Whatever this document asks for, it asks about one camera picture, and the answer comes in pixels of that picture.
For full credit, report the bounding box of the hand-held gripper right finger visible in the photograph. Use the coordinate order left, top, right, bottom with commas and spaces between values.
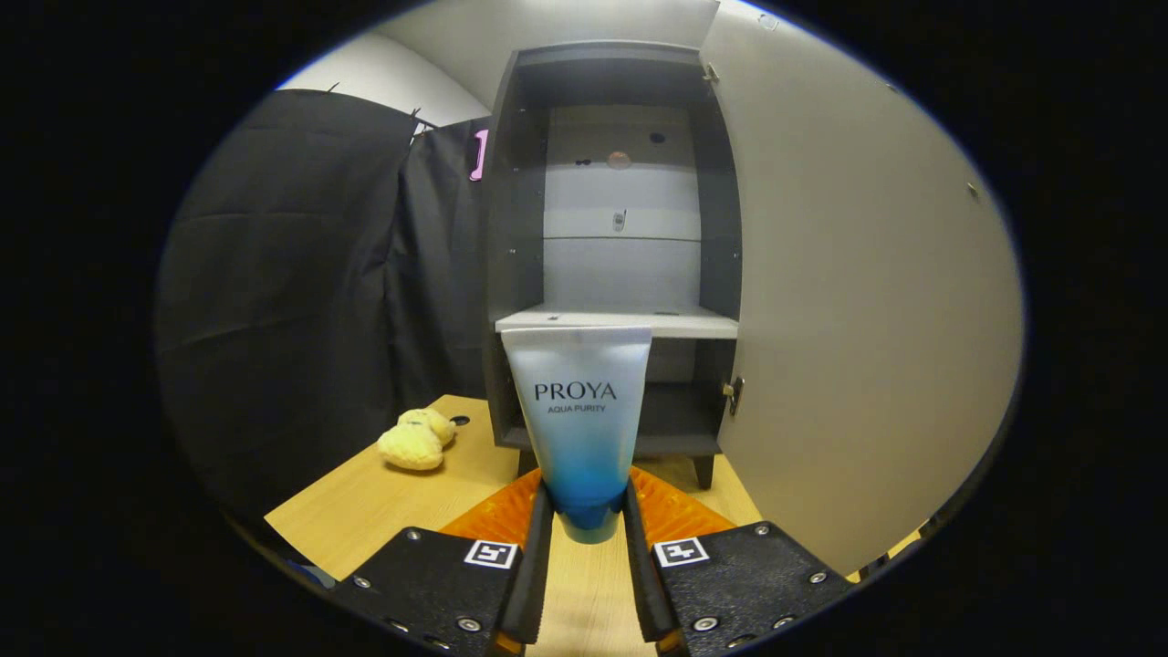
623, 464, 855, 657

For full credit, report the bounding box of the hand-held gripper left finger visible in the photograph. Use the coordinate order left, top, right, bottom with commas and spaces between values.
333, 467, 556, 657

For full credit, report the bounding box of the white blue cosmetic tube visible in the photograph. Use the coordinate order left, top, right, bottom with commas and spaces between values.
501, 326, 653, 546

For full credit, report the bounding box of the grey cabinet door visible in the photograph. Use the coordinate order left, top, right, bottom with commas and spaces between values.
698, 0, 1024, 576

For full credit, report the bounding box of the yellow plush toy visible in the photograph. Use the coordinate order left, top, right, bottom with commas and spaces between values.
378, 407, 456, 472

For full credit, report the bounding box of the grey cabinet shelf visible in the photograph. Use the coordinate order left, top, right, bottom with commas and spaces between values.
495, 306, 739, 340

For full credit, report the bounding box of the dark grey cabinet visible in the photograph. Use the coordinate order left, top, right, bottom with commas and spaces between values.
482, 41, 743, 490

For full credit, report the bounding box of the black backdrop cloth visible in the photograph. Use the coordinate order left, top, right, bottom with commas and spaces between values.
155, 89, 494, 539

